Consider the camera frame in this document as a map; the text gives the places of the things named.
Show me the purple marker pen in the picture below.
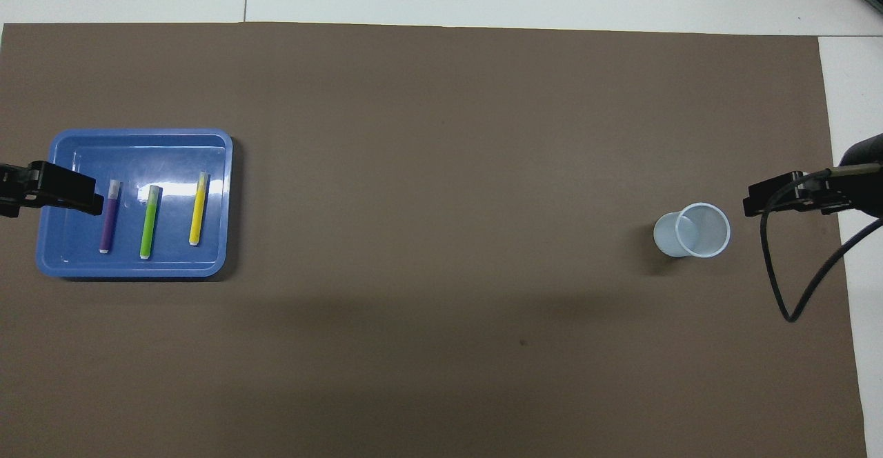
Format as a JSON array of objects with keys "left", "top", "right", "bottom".
[{"left": 99, "top": 179, "right": 123, "bottom": 255}]

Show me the brown table mat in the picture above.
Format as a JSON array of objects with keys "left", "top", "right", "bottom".
[{"left": 0, "top": 22, "right": 869, "bottom": 458}]

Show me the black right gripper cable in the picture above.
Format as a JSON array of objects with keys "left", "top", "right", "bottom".
[{"left": 760, "top": 165, "right": 883, "bottom": 323}]

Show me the clear plastic cup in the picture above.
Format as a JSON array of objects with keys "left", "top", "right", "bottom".
[{"left": 653, "top": 202, "right": 731, "bottom": 259}]

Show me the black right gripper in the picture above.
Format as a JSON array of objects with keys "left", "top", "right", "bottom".
[{"left": 743, "top": 134, "right": 883, "bottom": 219}]

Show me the yellow marker pen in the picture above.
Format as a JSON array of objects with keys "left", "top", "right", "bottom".
[{"left": 188, "top": 171, "right": 210, "bottom": 247}]

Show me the blue plastic tray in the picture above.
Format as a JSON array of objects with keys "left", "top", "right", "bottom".
[{"left": 36, "top": 128, "right": 234, "bottom": 279}]

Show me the green marker pen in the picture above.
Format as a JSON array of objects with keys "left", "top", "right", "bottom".
[{"left": 139, "top": 185, "right": 163, "bottom": 261}]

